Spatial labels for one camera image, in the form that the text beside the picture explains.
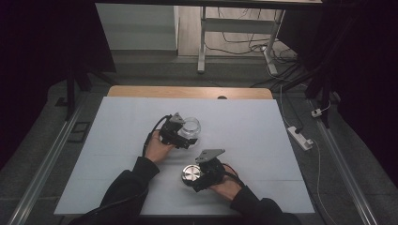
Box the white desk frame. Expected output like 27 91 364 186
196 6 286 76

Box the aluminium floor rail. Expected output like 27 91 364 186
308 99 380 225
8 97 88 225

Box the person's right hand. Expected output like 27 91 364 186
208 164 246 203

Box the red and black gripper cable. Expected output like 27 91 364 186
222 162 247 188

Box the wooden table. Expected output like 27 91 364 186
106 85 274 101

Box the thin white cable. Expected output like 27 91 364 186
279 83 341 225

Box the clear glass jar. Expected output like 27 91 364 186
178 116 202 141

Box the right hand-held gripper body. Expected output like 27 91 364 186
194 148 235 189

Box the black curtain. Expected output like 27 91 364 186
277 0 398 188
0 0 117 172

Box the black metal stand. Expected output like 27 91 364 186
304 67 338 129
64 62 111 122

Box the white table mat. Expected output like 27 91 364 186
54 96 315 217

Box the white power strip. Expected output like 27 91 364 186
286 125 314 152

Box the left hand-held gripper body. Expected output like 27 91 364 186
159 112 190 148

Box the round metal lid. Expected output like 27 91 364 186
181 164 203 186

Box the tangle of black floor cables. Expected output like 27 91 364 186
205 7 303 89

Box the black rectangular floor frame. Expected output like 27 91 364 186
67 121 92 144

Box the person's left hand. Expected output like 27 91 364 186
145 130 176 165

